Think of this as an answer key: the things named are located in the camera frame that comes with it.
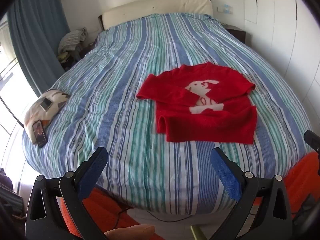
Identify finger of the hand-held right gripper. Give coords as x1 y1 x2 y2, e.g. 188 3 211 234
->
304 130 320 175

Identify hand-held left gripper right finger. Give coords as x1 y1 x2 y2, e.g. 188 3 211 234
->
207 147 293 240

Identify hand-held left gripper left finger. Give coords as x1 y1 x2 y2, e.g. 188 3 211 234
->
25 146 109 240

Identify red sweater with white print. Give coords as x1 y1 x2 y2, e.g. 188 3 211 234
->
136 62 258 145

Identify dark clothes pile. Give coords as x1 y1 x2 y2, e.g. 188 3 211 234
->
57 42 95 73

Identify person's left hand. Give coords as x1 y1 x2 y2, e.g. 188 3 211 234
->
104 224 156 240

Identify orange rug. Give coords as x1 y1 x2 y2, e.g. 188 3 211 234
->
57 152 320 240

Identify black smartphone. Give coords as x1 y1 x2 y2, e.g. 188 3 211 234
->
32 120 48 148

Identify olive green strip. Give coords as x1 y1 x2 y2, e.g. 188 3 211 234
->
190 225 208 240

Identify patterned pillow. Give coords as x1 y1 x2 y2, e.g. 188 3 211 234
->
24 89 72 145

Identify blue green striped bedspread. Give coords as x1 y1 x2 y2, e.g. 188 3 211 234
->
21 12 314 215

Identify white wardrobe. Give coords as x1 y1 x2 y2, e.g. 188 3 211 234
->
242 0 320 120

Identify window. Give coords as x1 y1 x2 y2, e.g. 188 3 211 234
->
0 22 38 180

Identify dark wooden nightstand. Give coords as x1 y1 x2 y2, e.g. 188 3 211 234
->
222 24 247 47

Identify teal curtain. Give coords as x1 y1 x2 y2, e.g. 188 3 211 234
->
7 0 70 98

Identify cream padded headboard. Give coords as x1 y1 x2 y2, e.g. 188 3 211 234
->
102 0 213 30

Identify wall sockets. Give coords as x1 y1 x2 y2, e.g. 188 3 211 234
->
217 4 234 14

